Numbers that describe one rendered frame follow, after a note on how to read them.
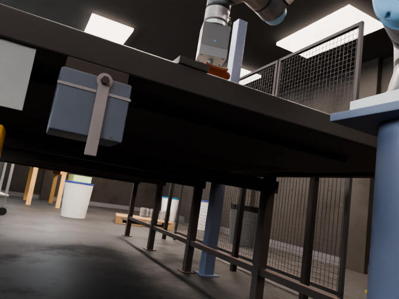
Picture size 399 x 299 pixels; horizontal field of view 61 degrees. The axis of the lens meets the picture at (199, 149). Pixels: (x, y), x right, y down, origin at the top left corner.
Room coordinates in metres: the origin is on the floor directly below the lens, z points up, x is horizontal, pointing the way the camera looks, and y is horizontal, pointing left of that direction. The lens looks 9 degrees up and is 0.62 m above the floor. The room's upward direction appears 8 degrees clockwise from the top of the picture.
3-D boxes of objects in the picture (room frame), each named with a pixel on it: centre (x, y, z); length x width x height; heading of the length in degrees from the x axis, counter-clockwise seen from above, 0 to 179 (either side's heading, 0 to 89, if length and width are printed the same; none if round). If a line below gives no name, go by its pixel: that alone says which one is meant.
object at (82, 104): (0.67, 0.23, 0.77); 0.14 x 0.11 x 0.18; 116
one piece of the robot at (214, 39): (0.99, 0.01, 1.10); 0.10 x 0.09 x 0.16; 9
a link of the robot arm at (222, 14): (0.98, 0.00, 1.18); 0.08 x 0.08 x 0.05
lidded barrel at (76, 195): (6.45, 2.14, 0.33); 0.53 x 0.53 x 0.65
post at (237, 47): (3.09, -0.22, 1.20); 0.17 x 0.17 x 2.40; 26
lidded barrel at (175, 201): (9.14, 0.56, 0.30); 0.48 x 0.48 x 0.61
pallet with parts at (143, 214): (6.90, 0.89, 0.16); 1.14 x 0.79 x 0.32; 106
